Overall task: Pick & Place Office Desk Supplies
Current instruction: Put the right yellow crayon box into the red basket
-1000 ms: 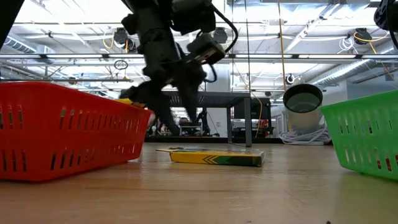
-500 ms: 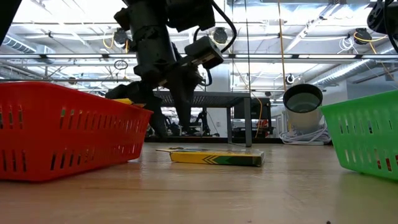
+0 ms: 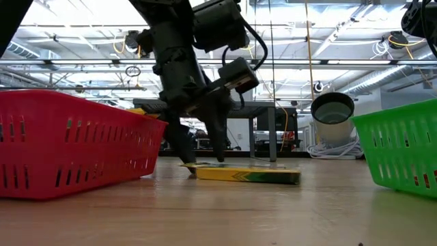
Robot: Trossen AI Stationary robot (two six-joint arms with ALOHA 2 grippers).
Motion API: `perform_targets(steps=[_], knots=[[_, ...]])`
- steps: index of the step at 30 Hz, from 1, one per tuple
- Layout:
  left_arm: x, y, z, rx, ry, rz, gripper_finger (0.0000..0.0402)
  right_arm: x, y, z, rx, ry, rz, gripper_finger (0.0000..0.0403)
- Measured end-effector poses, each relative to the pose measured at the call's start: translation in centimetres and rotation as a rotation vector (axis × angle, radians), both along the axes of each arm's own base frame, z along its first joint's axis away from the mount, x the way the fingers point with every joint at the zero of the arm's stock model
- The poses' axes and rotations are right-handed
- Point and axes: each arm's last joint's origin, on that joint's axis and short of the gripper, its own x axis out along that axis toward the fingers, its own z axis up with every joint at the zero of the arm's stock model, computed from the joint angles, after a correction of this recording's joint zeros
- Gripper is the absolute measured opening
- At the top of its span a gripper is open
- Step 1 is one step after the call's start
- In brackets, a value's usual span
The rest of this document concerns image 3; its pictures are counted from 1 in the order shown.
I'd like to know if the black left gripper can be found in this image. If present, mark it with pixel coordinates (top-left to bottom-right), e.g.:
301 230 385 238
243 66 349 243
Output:
152 46 242 165

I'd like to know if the yellow green crayon box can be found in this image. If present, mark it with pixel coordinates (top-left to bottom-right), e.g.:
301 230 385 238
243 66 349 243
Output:
195 165 302 186

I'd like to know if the yellow orange crayon box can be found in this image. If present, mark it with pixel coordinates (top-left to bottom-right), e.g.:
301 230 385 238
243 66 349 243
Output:
126 107 160 120

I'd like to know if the red plastic basket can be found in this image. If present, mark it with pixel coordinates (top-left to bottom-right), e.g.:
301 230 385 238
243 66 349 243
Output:
0 89 169 200

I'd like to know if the green plastic basket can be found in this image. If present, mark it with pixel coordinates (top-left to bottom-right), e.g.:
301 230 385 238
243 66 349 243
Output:
351 98 437 200

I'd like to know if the grey perforated metal shelf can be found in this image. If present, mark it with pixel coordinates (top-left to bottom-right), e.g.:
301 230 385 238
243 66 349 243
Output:
132 98 278 163

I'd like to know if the black hanging cable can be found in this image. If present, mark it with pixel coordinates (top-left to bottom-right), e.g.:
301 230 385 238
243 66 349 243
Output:
267 0 277 103

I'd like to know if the black hanging ring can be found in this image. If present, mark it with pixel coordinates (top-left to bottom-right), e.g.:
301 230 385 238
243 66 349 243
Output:
124 65 141 78

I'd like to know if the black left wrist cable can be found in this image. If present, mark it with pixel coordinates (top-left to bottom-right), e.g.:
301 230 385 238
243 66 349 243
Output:
221 18 269 73

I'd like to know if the black ceiling cable reel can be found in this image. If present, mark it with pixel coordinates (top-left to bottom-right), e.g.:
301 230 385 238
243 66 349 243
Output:
388 30 410 51
123 29 153 59

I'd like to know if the long ceiling light rail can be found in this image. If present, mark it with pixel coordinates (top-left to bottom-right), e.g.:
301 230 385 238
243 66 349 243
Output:
0 58 437 66

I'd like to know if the white coiled cable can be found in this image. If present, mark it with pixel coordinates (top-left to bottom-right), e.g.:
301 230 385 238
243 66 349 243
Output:
306 135 365 161

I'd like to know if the yellow hanging cable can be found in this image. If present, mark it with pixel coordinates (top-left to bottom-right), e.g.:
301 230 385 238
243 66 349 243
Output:
305 0 315 103

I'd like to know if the silver ventilation duct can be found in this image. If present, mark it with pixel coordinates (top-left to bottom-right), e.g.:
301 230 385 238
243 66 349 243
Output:
341 64 437 97

